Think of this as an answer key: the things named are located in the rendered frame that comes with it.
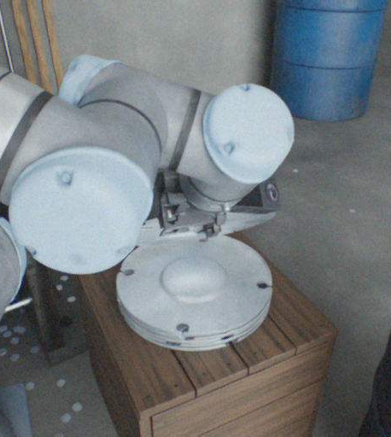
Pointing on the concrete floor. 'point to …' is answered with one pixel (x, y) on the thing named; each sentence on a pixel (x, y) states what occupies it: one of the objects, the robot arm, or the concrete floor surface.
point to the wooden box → (210, 368)
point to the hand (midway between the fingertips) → (195, 217)
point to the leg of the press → (46, 306)
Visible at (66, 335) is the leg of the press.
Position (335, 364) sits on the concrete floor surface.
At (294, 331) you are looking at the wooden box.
